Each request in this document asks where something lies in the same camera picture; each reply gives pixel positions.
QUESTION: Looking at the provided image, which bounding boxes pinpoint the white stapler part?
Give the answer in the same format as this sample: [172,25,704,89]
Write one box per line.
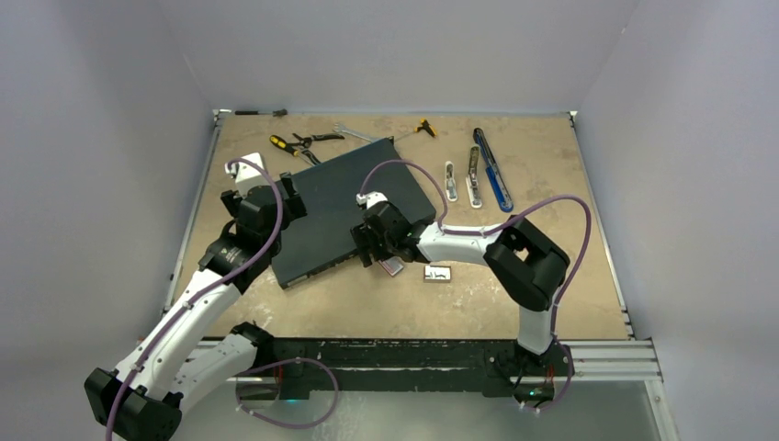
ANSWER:
[445,161,458,202]

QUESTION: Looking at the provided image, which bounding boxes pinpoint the blue stapler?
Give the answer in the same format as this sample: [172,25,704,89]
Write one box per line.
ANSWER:
[473,128,514,213]

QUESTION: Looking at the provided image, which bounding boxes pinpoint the red white staple box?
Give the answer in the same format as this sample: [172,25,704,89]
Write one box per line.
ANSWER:
[379,256,404,277]

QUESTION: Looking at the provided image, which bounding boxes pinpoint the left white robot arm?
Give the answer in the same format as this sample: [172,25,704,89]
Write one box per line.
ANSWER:
[85,169,306,440]

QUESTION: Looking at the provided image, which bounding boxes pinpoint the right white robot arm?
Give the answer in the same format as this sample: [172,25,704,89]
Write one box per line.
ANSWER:
[351,192,570,374]

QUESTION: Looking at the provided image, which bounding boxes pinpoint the silver wrench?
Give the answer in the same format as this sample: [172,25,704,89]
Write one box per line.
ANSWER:
[333,122,377,142]

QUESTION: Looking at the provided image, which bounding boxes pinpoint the small yellow black screwdriver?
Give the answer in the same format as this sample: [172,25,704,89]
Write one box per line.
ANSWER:
[393,119,437,141]

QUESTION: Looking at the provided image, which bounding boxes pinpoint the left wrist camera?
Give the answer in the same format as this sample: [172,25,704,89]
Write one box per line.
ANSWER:
[224,153,267,198]

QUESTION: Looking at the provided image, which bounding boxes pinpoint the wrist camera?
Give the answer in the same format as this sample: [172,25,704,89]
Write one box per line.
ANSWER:
[356,191,388,210]
[224,153,267,198]

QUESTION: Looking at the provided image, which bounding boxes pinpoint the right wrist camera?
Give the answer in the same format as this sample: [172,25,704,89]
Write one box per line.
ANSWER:
[356,191,388,210]

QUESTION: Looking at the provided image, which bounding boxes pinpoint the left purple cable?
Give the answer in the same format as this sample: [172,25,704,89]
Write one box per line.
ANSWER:
[104,156,286,441]

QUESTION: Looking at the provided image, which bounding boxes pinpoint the dark flat network switch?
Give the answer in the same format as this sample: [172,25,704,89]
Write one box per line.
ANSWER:
[272,139,436,289]

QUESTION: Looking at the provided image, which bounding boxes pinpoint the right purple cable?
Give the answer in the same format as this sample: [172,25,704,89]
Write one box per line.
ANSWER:
[357,159,593,413]

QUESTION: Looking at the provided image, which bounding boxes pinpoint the black handled cutters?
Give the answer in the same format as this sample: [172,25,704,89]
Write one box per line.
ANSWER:
[291,132,344,150]

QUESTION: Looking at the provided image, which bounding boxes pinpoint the black tool at wall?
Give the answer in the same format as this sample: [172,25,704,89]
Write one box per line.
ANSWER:
[233,108,288,118]

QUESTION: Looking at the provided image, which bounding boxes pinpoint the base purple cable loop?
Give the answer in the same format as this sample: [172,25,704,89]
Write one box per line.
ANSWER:
[235,357,340,430]

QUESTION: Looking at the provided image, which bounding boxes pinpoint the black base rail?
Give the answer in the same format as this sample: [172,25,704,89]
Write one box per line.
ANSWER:
[239,337,575,401]

